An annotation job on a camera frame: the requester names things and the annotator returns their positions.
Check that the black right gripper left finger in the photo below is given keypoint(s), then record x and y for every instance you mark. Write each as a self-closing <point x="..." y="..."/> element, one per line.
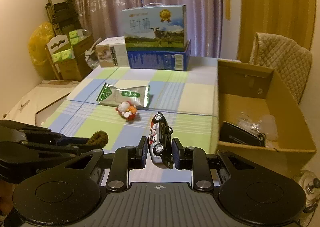
<point x="125" y="159"/>

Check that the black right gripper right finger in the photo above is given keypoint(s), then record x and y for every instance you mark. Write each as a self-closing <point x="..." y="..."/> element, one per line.
<point x="195" y="160"/>

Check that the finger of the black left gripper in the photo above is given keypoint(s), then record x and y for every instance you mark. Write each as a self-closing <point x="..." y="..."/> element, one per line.
<point x="25" y="151"/>
<point x="12" y="131"/>

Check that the toy car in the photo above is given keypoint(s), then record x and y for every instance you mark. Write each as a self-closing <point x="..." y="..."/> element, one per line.
<point x="159" y="142"/>

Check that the black FLYCO shaver box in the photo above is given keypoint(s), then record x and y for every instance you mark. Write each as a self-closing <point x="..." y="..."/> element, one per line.
<point x="234" y="134"/>

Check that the cotton swab bag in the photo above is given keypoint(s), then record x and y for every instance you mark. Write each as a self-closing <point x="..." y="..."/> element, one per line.
<point x="245" y="122"/>

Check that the clear plastic soap case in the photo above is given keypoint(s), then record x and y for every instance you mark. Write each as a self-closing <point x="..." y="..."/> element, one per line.
<point x="268" y="127"/>

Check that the red Doraemon figurine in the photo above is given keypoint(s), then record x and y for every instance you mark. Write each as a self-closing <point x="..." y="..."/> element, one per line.
<point x="127" y="110"/>

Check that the plaid bed sheet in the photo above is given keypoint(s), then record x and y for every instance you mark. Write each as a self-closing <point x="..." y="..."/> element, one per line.
<point x="187" y="99"/>

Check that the silver green tea packet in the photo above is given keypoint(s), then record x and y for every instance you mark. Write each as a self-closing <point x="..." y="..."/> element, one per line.
<point x="113" y="96"/>

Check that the large cardboard box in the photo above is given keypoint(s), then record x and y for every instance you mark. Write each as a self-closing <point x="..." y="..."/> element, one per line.
<point x="257" y="91"/>

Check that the yellow plastic bag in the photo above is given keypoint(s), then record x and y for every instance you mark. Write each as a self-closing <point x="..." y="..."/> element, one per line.
<point x="37" y="47"/>

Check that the cardboard box with tissue packs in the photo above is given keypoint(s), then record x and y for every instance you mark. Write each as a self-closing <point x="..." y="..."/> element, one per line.
<point x="67" y="56"/>

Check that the white beige product box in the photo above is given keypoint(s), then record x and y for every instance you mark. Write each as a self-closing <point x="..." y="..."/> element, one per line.
<point x="112" y="52"/>

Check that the black folding hand cart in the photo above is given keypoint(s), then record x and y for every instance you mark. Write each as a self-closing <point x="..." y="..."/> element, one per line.
<point x="63" y="17"/>

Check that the blue milk carton box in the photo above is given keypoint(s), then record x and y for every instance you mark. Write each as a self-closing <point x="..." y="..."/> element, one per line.
<point x="156" y="37"/>

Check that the quilted beige chair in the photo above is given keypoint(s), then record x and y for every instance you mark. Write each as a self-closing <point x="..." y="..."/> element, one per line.
<point x="291" y="61"/>

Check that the wooden door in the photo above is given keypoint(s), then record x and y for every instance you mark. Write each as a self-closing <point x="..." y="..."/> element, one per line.
<point x="294" y="19"/>

